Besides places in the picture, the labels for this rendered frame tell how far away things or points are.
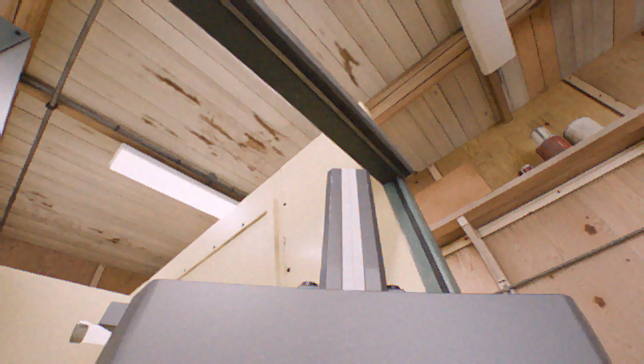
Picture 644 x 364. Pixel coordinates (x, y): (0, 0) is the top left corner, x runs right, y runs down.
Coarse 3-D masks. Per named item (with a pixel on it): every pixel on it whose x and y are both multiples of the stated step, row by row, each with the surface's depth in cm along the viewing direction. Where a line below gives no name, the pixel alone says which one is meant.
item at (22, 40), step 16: (0, 16) 55; (0, 32) 53; (16, 32) 55; (0, 48) 51; (16, 48) 55; (0, 64) 53; (16, 64) 59; (0, 80) 57; (16, 80) 64; (0, 96) 61; (0, 112) 66; (0, 128) 71
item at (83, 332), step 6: (78, 324) 72; (84, 324) 73; (78, 330) 71; (84, 330) 72; (90, 330) 73; (96, 330) 75; (102, 330) 76; (72, 336) 70; (78, 336) 71; (84, 336) 72; (90, 336) 73; (96, 336) 74; (102, 336) 75; (108, 336) 76; (72, 342) 70; (78, 342) 71; (90, 342) 73; (96, 342) 74; (102, 342) 75
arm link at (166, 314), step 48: (144, 288) 6; (192, 288) 5; (240, 288) 5; (288, 288) 5; (144, 336) 5; (192, 336) 5; (240, 336) 5; (288, 336) 5; (336, 336) 5; (384, 336) 5; (432, 336) 5; (480, 336) 5; (528, 336) 5; (576, 336) 5
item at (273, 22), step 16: (224, 0) 27; (240, 0) 31; (256, 0) 28; (240, 16) 29; (256, 16) 32; (272, 16) 30; (256, 32) 30; (272, 32) 34; (288, 32) 32; (272, 48) 32; (288, 48) 35; (304, 48) 34; (288, 64) 33; (304, 64) 37; (320, 64) 36; (304, 80) 35; (320, 80) 39; (336, 80) 39; (320, 96) 37; (336, 96) 41; (336, 112) 39; (352, 112) 44; (352, 128) 42; (368, 128) 47; (368, 144) 45; (384, 144) 45; (384, 160) 48; (400, 160) 48; (400, 176) 52
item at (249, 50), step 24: (168, 0) 27; (192, 0) 27; (216, 0) 28; (216, 24) 29; (240, 24) 30; (240, 48) 32; (264, 48) 32; (264, 72) 34; (288, 72) 35; (288, 96) 37; (312, 96) 37; (312, 120) 40; (336, 120) 41; (336, 144) 44; (360, 144) 45; (384, 168) 50
